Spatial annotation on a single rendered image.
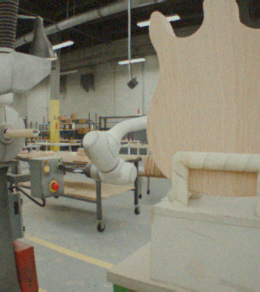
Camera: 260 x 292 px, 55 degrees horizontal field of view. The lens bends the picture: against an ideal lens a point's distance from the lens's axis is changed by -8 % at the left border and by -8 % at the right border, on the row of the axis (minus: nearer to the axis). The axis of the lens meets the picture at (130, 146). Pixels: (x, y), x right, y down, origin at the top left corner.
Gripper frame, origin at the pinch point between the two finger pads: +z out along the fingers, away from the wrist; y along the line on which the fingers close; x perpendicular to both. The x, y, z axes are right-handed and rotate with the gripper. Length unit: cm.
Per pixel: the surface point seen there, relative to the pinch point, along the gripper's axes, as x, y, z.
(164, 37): 38, -46, -77
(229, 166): 12, -50, -91
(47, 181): -6.4, -8.7, 4.0
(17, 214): -26.1, -15.5, 23.9
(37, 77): 38, -36, -23
